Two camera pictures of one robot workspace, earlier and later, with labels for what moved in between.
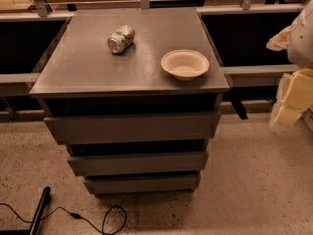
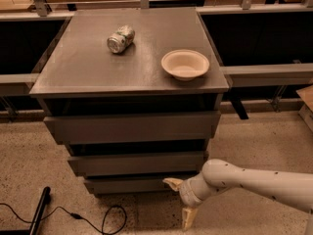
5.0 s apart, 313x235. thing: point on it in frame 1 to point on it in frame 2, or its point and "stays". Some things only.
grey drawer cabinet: [134, 95] stays
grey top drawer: [117, 127] stays
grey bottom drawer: [140, 185] stays
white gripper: [301, 41] to [186, 194]
